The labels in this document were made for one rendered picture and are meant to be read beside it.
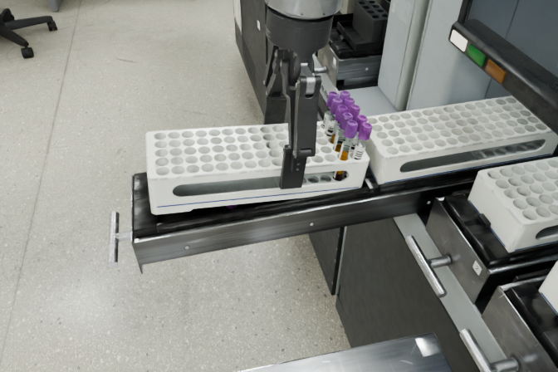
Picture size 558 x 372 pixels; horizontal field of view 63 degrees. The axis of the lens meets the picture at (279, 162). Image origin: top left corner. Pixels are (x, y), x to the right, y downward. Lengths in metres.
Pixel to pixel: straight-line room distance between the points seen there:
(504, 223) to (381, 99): 0.47
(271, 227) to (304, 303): 0.87
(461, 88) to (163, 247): 0.53
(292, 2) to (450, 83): 0.38
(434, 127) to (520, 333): 0.31
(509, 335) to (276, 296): 0.98
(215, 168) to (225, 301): 0.96
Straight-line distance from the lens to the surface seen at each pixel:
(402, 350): 0.52
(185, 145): 0.64
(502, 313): 0.63
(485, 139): 0.73
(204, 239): 0.64
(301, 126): 0.52
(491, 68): 0.66
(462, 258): 0.67
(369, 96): 1.02
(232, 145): 0.63
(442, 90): 0.81
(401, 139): 0.69
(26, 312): 1.68
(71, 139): 2.27
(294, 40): 0.52
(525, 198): 0.65
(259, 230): 0.65
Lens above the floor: 1.27
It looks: 41 degrees down
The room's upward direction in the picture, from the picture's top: straight up
